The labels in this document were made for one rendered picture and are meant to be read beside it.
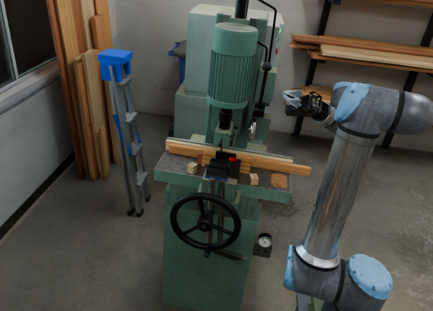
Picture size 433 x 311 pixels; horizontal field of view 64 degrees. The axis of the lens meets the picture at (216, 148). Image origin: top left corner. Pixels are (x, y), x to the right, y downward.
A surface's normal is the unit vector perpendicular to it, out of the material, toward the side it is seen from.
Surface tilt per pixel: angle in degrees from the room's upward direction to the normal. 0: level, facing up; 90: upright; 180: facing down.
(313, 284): 83
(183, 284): 90
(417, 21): 90
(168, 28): 90
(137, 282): 0
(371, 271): 6
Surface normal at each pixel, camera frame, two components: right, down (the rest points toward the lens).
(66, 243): 0.10, -0.86
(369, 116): -0.26, 0.37
